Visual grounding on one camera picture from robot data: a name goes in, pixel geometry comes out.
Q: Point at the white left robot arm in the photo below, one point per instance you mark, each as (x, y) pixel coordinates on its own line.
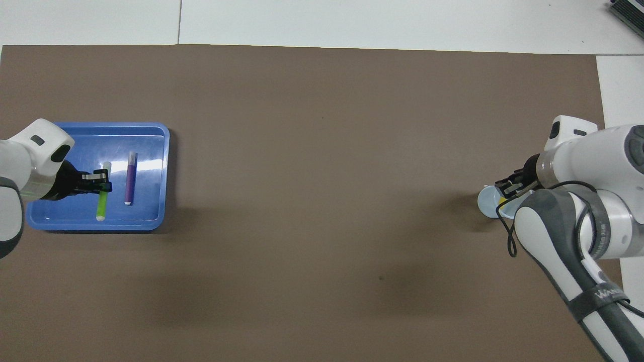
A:
(20, 161)

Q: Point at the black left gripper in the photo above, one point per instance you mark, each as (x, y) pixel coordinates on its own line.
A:
(65, 183)

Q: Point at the dark ribbed device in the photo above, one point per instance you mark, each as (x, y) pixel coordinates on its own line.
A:
(629, 11)

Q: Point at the yellow marker pen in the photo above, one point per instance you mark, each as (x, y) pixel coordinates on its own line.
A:
(502, 202)

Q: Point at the blue plastic tray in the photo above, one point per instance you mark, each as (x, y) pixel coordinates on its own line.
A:
(146, 151)

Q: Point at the brown table mat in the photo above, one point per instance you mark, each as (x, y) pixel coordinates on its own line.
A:
(322, 201)

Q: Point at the light blue pen cup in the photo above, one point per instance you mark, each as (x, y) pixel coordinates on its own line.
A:
(489, 201)

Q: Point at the purple marker pen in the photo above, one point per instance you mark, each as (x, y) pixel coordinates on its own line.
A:
(131, 181)

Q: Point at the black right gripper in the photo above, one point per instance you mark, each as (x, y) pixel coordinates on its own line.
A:
(532, 171)

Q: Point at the green marker pen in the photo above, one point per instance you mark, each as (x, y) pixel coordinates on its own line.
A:
(102, 206)

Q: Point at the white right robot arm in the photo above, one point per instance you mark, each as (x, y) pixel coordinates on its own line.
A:
(593, 161)

